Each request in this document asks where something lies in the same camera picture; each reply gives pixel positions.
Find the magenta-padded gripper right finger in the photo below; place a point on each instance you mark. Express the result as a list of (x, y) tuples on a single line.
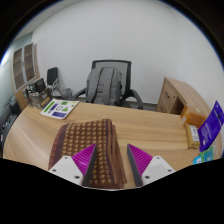
[(156, 168)]

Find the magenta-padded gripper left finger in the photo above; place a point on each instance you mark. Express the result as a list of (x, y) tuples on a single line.
[(68, 168)]

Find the brown patterned towel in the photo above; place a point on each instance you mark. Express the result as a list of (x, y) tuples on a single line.
[(83, 136)]

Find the small blue box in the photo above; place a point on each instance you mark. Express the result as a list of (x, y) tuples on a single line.
[(197, 160)]

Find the small yellow box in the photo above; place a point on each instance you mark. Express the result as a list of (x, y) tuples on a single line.
[(192, 136)]

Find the printed sticker sheet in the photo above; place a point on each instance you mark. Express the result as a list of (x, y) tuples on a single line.
[(60, 108)]

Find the orange box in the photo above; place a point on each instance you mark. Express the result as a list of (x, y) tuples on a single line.
[(192, 117)]

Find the purple flat package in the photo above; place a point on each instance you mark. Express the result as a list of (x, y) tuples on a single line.
[(211, 128)]

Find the grey waste bin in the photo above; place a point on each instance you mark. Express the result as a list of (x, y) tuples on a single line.
[(66, 93)]

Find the wooden side cabinet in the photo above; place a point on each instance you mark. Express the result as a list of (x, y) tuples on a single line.
[(175, 95)]

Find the black sofa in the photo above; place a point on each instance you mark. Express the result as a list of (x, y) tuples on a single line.
[(8, 121)]

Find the black cardboard box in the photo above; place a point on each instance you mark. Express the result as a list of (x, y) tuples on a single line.
[(36, 85)]

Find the grey backpack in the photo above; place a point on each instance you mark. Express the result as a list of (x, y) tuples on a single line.
[(104, 85)]

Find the black mesh office chair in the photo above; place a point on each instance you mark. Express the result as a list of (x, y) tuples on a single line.
[(126, 71)]

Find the wooden shelf unit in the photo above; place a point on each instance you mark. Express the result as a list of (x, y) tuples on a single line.
[(23, 70)]

